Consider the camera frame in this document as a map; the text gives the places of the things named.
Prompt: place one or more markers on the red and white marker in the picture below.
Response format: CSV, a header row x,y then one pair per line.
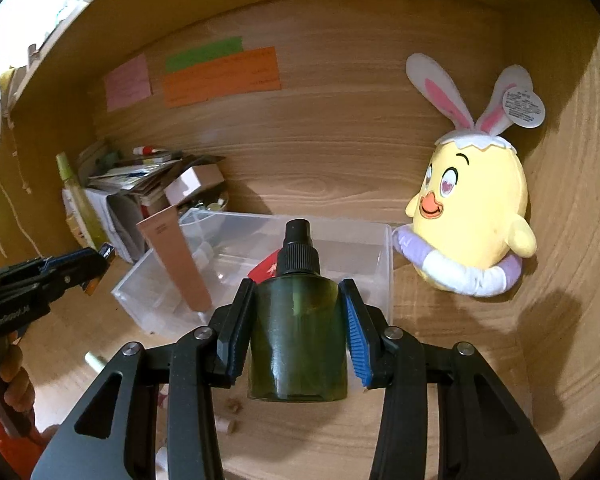
x,y
147,150

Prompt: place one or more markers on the green paper note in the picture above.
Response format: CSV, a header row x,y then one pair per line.
x,y
202,55

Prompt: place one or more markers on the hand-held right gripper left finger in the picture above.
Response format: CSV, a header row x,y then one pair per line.
x,y
240,332

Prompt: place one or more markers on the dark green spray bottle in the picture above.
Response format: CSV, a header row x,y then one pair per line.
x,y
300,340

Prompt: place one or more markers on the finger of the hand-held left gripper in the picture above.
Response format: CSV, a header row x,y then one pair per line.
x,y
55,262
75,282

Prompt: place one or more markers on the clear plastic storage bin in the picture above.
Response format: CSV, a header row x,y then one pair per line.
x,y
330,240

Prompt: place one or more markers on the white cream tube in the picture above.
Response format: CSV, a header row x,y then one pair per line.
x,y
72,217

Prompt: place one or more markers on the small cardboard box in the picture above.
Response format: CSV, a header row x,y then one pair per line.
x,y
195,185

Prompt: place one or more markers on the orange paper note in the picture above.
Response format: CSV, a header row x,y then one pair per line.
x,y
220,80

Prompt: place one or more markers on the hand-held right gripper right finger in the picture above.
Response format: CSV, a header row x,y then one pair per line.
x,y
355,342

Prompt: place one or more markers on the yellow chick plush toy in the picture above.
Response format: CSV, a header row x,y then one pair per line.
x,y
470,210

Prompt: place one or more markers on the white paper box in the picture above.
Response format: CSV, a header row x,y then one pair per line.
x,y
107,210

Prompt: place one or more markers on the person's left hand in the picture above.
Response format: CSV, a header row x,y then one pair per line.
x,y
17,385

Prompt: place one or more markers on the pale green tube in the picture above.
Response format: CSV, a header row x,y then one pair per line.
x,y
95,362

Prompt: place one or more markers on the pink paper note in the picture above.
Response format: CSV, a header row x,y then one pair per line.
x,y
127,82

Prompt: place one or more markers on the stack of books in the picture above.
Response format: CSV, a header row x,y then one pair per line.
x,y
130,172

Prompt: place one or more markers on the yellow-green spray bottle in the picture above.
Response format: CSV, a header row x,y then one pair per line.
x,y
87,215

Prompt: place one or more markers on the red tea packet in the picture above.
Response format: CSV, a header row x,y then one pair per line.
x,y
262,272

